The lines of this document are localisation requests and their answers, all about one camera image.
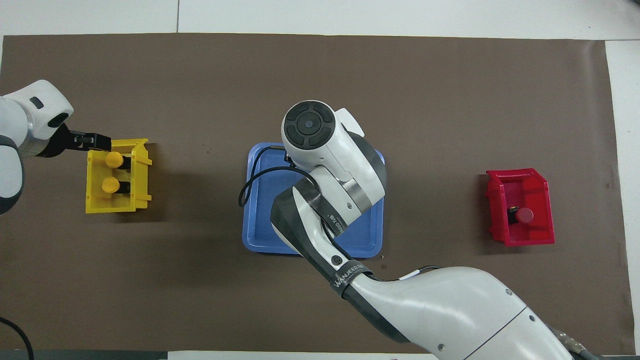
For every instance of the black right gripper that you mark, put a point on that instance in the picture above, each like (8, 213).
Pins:
(288, 157)

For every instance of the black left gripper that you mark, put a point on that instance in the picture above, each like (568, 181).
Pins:
(60, 142)

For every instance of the yellow push button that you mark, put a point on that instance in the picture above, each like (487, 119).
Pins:
(114, 159)
(110, 185)

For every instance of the red push button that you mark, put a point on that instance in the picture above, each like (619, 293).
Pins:
(524, 215)

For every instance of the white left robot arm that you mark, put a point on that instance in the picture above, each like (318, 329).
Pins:
(25, 115)

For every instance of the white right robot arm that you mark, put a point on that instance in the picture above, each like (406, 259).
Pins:
(450, 310)

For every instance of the blue plastic tray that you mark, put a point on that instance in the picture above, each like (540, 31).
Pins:
(260, 225)

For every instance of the yellow plastic bin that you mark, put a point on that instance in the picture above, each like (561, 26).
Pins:
(107, 205)

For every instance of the brown table mat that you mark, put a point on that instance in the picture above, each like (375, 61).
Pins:
(450, 90)

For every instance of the red plastic bin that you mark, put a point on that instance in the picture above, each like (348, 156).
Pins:
(537, 232)

